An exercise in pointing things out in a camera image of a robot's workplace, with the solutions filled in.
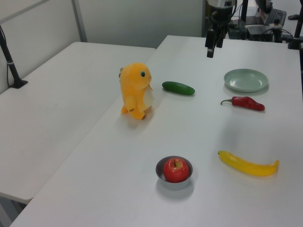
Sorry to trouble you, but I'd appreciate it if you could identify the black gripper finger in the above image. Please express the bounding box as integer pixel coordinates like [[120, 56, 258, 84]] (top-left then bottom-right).
[[215, 23, 226, 48], [205, 29, 216, 59]]

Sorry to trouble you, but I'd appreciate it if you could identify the round metal bowl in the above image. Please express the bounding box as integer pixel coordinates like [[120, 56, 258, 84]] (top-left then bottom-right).
[[155, 156, 194, 191]]

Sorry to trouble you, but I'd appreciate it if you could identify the pale green plastic plate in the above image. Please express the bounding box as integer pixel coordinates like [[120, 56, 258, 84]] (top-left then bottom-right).
[[223, 68, 270, 93]]

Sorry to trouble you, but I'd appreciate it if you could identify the red apple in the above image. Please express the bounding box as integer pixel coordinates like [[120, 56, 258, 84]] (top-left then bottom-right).
[[162, 157, 190, 183]]

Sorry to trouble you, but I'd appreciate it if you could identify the green cucumber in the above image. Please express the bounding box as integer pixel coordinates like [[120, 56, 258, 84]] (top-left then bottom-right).
[[161, 81, 196, 97]]

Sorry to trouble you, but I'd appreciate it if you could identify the orange plush dinosaur toy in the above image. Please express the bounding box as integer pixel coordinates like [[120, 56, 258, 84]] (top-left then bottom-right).
[[117, 61, 155, 120]]

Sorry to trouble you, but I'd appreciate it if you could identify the red chili pepper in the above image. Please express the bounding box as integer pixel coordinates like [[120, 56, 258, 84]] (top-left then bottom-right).
[[220, 96, 266, 112]]

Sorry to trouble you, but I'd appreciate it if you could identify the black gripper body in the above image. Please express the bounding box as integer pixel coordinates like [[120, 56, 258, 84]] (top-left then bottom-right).
[[209, 8, 234, 33]]

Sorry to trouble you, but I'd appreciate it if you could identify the black stand with clamp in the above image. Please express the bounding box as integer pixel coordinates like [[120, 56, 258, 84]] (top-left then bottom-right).
[[287, 14, 303, 50]]

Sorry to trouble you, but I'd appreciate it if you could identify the thin black vertical pole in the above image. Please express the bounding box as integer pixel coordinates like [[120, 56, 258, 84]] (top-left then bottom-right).
[[241, 0, 250, 26]]

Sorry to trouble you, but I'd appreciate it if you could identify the black electronics box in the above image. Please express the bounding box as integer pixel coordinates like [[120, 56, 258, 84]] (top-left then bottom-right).
[[245, 23, 276, 43]]

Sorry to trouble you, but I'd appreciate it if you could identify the black camera pole with base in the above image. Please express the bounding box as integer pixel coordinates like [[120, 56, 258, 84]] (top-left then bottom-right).
[[0, 23, 29, 89]]

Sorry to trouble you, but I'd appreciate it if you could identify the yellow banana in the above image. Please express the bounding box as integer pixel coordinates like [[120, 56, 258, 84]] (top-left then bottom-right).
[[217, 150, 280, 177]]

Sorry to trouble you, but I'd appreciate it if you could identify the black keyboard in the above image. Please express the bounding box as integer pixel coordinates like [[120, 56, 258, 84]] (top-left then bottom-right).
[[262, 8, 287, 27]]

